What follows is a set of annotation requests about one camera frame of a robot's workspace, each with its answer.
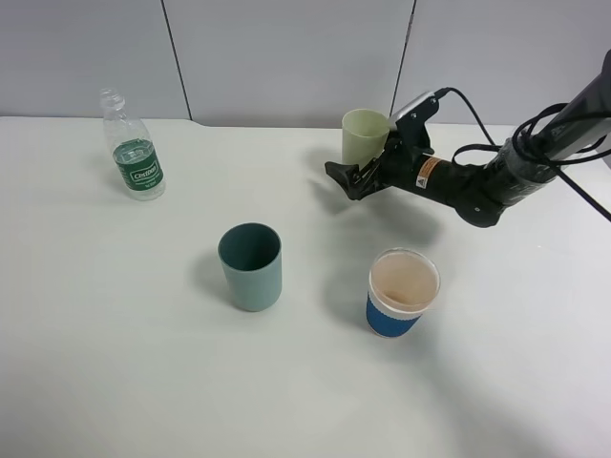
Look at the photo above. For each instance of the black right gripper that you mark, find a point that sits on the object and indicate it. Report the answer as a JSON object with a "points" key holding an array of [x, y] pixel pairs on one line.
{"points": [[407, 163]]}

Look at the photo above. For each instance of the pale green plastic cup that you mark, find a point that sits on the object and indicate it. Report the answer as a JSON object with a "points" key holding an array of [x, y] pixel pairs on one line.
{"points": [[364, 134]]}

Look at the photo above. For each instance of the clear bottle with green label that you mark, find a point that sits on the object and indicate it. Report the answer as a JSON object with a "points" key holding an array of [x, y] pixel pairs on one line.
{"points": [[132, 148]]}

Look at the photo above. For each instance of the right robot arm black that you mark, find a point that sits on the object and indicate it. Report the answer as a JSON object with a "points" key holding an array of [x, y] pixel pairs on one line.
{"points": [[537, 152]]}

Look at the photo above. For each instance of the blue sleeved paper cup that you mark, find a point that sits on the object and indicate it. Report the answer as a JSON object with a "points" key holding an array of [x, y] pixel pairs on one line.
{"points": [[402, 285]]}

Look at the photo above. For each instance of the teal plastic cup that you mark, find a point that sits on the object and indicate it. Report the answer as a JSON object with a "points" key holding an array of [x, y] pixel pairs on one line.
{"points": [[251, 260]]}

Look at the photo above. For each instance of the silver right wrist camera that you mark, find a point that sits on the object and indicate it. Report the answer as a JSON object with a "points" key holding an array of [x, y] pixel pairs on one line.
{"points": [[413, 116]]}

